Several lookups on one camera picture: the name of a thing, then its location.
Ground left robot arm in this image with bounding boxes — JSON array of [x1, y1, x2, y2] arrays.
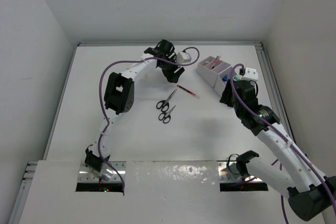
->
[[85, 39, 192, 177]]

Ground white organizer box left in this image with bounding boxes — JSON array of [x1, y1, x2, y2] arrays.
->
[[196, 56, 231, 88]]

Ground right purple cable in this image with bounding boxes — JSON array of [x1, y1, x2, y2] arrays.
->
[[229, 63, 336, 224]]

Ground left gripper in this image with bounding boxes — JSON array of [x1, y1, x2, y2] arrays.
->
[[159, 55, 184, 83]]

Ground blue spray bottle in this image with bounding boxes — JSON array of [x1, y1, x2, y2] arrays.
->
[[222, 74, 228, 82]]

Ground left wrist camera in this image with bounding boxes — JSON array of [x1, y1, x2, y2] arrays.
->
[[176, 51, 192, 64]]

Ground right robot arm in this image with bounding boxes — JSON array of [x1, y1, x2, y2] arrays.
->
[[220, 80, 335, 221]]

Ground metal base plate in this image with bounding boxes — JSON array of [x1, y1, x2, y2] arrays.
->
[[217, 161, 263, 184], [77, 162, 126, 184]]

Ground white organizer box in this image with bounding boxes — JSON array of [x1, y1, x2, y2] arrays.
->
[[214, 67, 232, 98], [196, 56, 231, 88]]

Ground white organizer box right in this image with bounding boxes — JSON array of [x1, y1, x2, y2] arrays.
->
[[214, 67, 232, 98]]

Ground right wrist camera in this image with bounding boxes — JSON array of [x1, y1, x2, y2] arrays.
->
[[239, 67, 259, 82]]

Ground purple cable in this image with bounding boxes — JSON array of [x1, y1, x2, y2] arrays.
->
[[229, 63, 336, 224], [97, 47, 200, 191]]

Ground small black scissors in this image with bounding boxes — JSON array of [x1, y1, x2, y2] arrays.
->
[[158, 105, 176, 124]]

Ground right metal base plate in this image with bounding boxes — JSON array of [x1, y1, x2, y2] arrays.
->
[[217, 161, 263, 184]]

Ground pink red pen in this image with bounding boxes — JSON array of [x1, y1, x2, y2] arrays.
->
[[209, 56, 221, 70]]

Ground large black scissors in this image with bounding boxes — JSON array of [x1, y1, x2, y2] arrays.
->
[[156, 89, 177, 112]]

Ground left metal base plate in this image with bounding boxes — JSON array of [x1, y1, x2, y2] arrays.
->
[[77, 162, 126, 184]]

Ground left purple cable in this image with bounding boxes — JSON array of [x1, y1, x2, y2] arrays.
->
[[97, 47, 200, 191]]

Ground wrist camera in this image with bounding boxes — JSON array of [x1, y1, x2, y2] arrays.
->
[[176, 51, 192, 64], [239, 67, 259, 82]]

